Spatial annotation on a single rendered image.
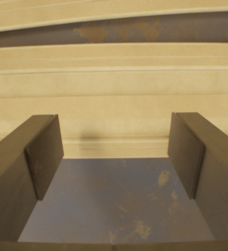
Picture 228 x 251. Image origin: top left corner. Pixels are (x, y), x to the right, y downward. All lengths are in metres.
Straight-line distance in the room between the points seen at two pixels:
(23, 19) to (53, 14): 0.04
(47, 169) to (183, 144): 0.12
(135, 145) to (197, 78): 0.15
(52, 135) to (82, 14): 0.18
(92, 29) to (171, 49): 0.12
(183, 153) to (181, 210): 0.31
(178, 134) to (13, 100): 0.26
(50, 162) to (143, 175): 0.24
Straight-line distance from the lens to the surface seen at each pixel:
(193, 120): 0.18
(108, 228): 0.49
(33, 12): 0.30
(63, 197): 0.43
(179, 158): 0.18
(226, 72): 0.34
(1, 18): 0.32
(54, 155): 0.18
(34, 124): 0.18
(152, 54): 0.28
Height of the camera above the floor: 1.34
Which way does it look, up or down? 67 degrees down
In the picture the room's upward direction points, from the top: 179 degrees counter-clockwise
